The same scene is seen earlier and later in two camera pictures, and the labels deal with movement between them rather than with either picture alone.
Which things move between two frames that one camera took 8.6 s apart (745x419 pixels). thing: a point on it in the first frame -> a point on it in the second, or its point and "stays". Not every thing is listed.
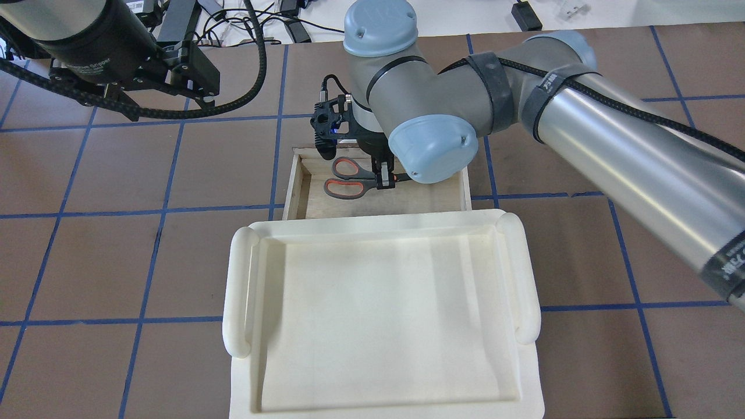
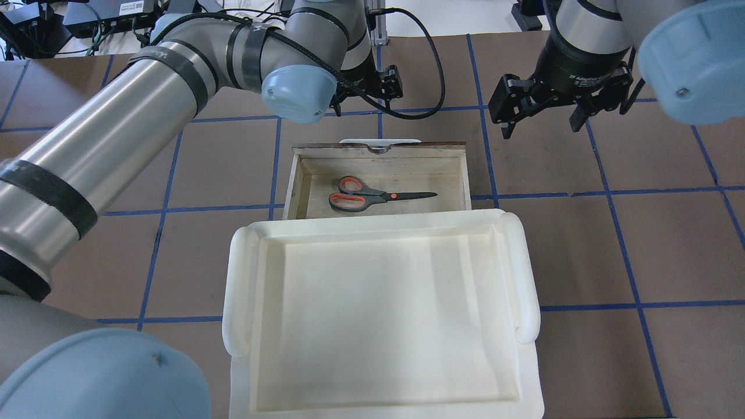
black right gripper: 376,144 -> 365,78
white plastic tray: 383,314 stays
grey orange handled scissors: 350,181 -> 354,196
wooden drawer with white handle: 306,198 stays
